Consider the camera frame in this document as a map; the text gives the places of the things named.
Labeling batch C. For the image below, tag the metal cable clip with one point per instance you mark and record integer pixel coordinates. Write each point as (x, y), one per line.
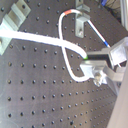
(81, 18)
(12, 22)

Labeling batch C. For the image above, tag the metal cable clip top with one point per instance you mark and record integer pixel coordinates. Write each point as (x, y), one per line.
(81, 18)

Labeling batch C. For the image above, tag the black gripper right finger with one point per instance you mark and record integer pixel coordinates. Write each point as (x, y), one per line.
(103, 54)

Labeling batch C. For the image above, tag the black perforated breadboard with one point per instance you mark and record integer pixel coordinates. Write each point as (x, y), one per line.
(36, 90)

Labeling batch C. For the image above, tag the metal cable clip left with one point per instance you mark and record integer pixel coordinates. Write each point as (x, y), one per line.
(12, 22)

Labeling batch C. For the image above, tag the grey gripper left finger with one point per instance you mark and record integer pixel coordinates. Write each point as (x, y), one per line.
(102, 74)

